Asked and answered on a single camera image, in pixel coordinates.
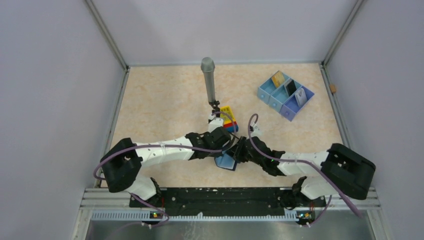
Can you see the light blue drawer left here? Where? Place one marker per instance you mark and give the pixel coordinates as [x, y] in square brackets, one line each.
[266, 88]

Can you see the grey microphone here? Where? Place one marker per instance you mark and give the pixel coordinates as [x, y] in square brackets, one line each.
[207, 67]

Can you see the light blue drawer middle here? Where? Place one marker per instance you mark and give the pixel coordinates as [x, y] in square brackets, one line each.
[280, 96]

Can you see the small wooden knob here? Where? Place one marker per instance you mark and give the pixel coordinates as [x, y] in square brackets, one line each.
[332, 88]

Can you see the black tripod stand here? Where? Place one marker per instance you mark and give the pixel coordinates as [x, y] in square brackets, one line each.
[216, 111]

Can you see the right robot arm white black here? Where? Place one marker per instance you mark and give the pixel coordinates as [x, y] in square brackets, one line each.
[338, 170]

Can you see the white cable duct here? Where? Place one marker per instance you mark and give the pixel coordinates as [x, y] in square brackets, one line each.
[142, 215]

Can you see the yellow red blue toy block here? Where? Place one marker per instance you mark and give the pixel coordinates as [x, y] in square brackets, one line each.
[230, 122]

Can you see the aluminium frame front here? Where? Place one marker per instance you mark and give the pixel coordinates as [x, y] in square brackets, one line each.
[335, 221]

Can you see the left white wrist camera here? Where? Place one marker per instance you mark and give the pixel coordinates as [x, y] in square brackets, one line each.
[214, 122]

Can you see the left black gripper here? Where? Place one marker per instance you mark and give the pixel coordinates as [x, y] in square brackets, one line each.
[215, 154]

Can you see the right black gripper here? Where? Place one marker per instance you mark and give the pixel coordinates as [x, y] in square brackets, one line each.
[237, 154]

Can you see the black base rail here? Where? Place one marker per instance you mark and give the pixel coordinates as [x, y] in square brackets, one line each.
[231, 201]

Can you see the gold credit card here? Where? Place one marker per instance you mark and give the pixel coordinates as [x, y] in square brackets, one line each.
[278, 78]

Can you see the silver credit card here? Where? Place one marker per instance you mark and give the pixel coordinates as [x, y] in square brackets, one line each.
[300, 97]

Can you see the light blue drawer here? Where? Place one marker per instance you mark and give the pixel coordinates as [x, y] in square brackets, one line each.
[266, 88]
[280, 96]

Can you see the dark blue card holder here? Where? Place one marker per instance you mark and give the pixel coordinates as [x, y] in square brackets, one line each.
[225, 161]

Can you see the black credit card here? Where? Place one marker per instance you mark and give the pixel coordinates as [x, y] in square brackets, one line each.
[290, 87]

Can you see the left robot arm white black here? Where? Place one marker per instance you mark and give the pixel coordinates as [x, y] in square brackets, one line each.
[122, 164]

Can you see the purple drawer right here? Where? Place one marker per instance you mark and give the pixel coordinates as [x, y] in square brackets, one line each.
[290, 108]

